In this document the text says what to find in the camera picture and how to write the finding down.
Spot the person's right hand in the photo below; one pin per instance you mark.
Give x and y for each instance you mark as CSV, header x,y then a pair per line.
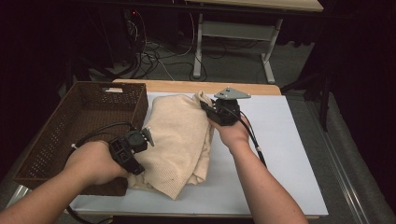
x,y
230,133

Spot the person's left hand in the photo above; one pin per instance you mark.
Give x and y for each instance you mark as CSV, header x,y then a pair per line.
x,y
93,161

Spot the brown woven basket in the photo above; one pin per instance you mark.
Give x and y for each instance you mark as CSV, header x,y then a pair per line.
x,y
77,118

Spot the black computer tower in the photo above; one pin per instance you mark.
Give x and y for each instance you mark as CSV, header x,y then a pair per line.
x,y
134,28

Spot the desk with white metal legs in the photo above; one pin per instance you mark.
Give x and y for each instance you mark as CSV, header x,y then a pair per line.
x,y
236,31

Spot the short aluminium rail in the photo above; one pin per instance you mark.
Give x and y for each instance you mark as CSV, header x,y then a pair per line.
x,y
17,194

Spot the long aluminium rail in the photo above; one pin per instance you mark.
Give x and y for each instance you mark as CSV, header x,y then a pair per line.
x,y
336,161

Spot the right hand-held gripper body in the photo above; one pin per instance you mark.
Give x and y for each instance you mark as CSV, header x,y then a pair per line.
x,y
225,109

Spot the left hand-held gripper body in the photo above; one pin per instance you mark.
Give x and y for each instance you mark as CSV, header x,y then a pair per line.
x,y
127,149

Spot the beige knit sweater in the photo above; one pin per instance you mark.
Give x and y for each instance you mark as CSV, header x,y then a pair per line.
x,y
174,140

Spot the black floor stand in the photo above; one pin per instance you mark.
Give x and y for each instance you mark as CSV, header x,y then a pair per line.
x,y
323,102

